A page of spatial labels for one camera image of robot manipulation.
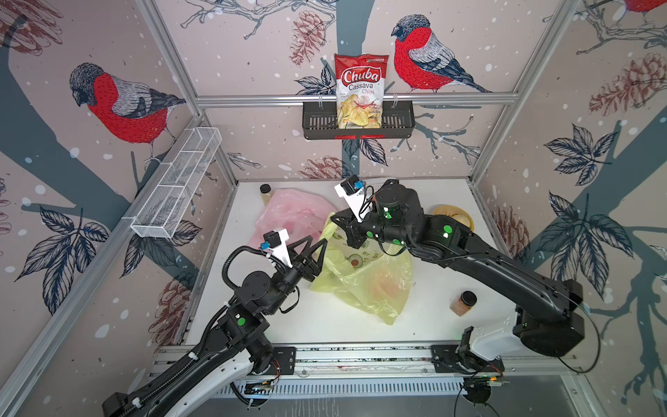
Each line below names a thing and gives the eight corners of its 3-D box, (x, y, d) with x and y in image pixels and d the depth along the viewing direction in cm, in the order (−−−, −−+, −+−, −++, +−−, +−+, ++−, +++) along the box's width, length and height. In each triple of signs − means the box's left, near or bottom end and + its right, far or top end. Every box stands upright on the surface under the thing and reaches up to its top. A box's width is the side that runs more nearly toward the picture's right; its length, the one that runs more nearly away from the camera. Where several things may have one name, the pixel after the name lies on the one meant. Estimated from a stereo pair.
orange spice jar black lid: (449, 308, 84) (459, 298, 77) (455, 298, 86) (466, 287, 79) (460, 317, 83) (472, 307, 75) (467, 306, 85) (479, 296, 77)
